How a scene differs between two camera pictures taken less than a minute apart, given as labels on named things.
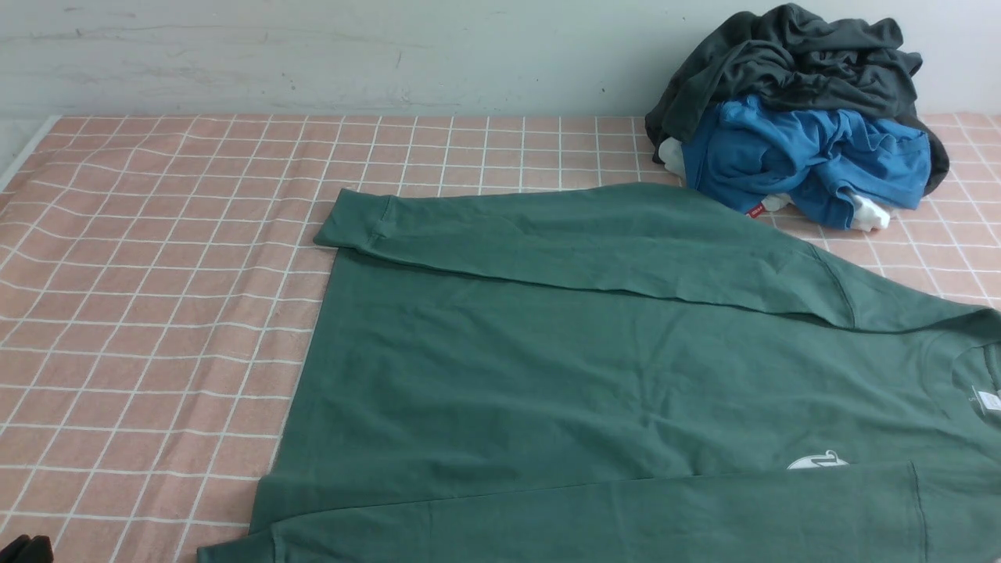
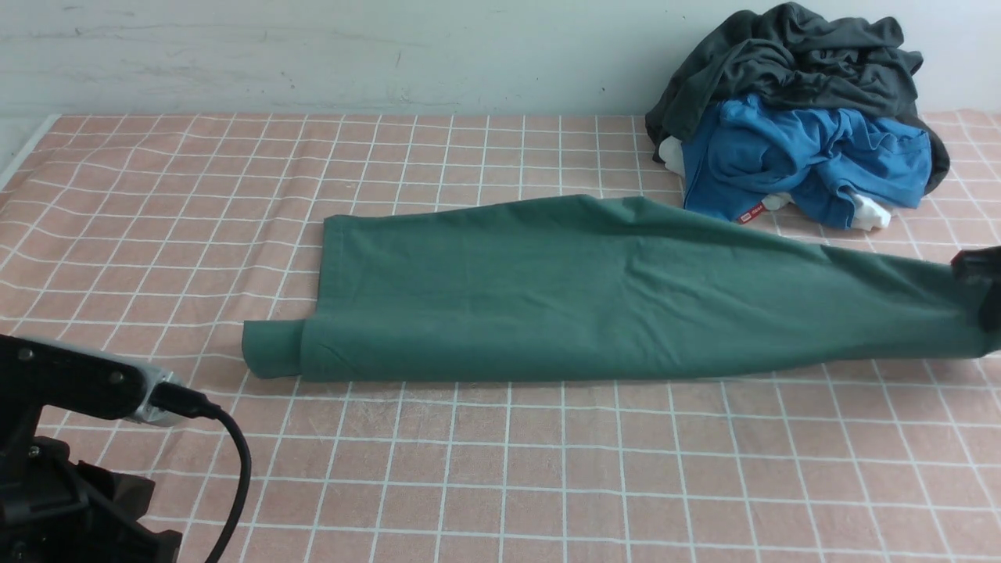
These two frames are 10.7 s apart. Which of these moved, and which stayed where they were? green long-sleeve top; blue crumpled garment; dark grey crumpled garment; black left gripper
Moved: green long-sleeve top; black left gripper
Stayed: dark grey crumpled garment; blue crumpled garment
